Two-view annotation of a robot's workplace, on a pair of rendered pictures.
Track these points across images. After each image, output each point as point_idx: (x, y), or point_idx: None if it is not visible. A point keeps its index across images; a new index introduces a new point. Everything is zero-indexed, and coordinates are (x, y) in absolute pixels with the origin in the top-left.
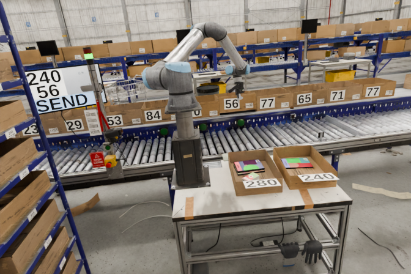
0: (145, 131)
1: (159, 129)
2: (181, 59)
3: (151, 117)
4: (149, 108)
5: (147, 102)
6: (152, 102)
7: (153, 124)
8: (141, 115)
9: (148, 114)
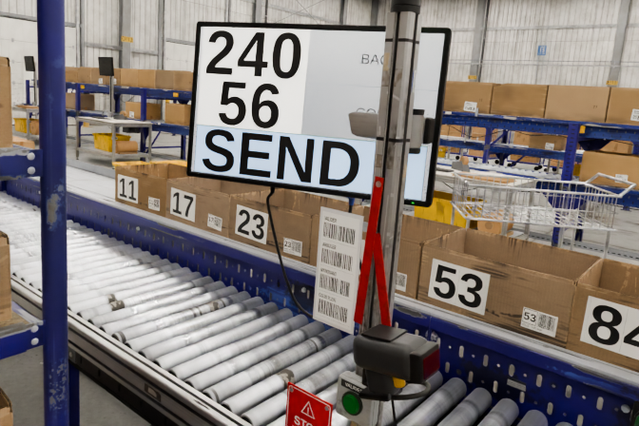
0: (564, 383)
1: (635, 407)
2: None
3: (613, 338)
4: (616, 294)
5: (614, 264)
6: (636, 271)
7: (612, 371)
8: (569, 310)
9: (602, 315)
